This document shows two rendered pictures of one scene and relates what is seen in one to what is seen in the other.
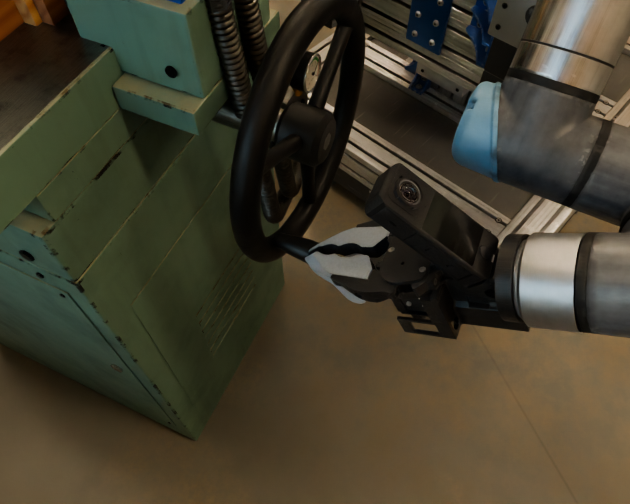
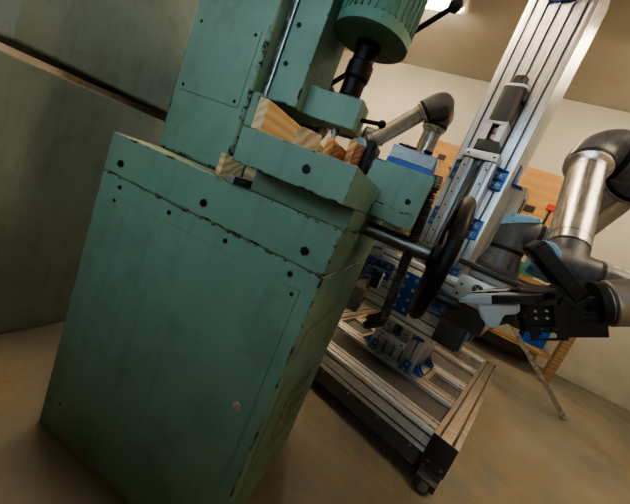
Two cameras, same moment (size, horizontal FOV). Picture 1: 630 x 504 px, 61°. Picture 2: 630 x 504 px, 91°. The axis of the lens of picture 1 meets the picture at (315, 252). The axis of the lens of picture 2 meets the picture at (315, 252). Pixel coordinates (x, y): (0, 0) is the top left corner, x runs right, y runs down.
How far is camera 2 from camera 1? 0.57 m
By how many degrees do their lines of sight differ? 47
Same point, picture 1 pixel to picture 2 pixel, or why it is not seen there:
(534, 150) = (578, 259)
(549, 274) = (629, 284)
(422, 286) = (557, 294)
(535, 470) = not seen: outside the picture
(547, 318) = not seen: outside the picture
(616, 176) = (618, 273)
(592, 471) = not seen: outside the picture
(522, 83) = (563, 238)
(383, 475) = not seen: outside the picture
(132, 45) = (393, 188)
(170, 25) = (423, 181)
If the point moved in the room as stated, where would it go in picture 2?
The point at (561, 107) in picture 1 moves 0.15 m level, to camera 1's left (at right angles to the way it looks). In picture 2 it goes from (584, 246) to (518, 218)
